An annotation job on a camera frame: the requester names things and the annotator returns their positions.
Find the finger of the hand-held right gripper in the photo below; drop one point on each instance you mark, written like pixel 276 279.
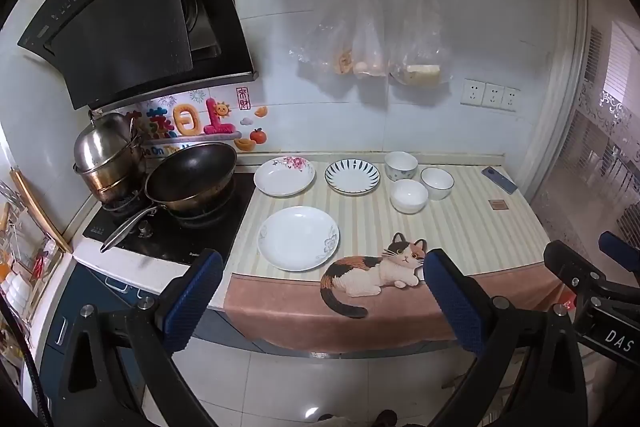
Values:
pixel 570 264
pixel 620 247

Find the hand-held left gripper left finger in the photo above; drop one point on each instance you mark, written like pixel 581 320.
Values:
pixel 192 307

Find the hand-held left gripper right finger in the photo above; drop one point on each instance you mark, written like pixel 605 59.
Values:
pixel 452 302

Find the plain white bowl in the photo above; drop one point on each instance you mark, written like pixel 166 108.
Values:
pixel 409 198

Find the white bowl with blue rim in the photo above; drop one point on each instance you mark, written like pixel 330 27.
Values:
pixel 437 184

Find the striped cat print table cloth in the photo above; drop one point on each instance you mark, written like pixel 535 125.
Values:
pixel 450 232

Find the black gas stove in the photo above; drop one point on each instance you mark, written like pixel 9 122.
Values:
pixel 215 232

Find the patterned glass sliding door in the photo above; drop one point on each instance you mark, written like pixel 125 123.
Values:
pixel 590 157

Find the blue smartphone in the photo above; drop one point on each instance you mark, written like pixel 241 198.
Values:
pixel 499 180

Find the blue kitchen cabinet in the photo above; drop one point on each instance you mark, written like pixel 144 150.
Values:
pixel 75 297

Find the white plate with grey flowers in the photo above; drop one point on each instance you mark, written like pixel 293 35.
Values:
pixel 298 239

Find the white bowl with coloured dots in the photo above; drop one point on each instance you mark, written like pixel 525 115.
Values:
pixel 401 167

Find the white plate with pink flowers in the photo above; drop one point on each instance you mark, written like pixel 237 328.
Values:
pixel 284 179

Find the white plate with blue stripes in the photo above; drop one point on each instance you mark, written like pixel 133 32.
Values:
pixel 352 178

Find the wooden cutting board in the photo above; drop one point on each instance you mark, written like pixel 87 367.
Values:
pixel 40 212

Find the stainless steel steamer pot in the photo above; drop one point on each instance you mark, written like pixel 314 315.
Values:
pixel 100 147

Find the clear plastic bag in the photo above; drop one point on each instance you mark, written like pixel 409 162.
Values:
pixel 369 47
pixel 417 57
pixel 330 42

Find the black range hood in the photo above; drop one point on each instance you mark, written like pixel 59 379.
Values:
pixel 125 32

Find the white wall socket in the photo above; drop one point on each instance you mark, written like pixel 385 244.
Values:
pixel 510 99
pixel 472 92
pixel 493 96

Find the colourful wall stickers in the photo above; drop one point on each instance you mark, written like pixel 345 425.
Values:
pixel 192 119

